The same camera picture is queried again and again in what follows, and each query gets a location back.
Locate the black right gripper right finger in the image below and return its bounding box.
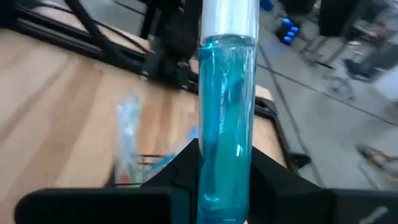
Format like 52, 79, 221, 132
248, 145, 398, 224

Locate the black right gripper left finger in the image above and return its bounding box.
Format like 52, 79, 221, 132
14, 139, 200, 224

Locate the blue white toothbrush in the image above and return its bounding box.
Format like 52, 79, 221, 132
149, 152, 177, 172

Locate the green toothbrush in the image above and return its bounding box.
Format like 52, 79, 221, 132
114, 90, 144, 187

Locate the teal mouthwash bottle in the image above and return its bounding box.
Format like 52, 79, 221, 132
196, 0, 261, 224

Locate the person's foot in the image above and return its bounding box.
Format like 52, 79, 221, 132
343, 58, 379, 82

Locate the black computer tower with lights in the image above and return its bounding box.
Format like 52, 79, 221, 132
275, 17, 301, 44

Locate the black wire toothbrush holder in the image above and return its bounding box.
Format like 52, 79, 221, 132
105, 152, 177, 188

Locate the yellow cable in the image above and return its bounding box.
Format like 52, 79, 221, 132
356, 144, 398, 180

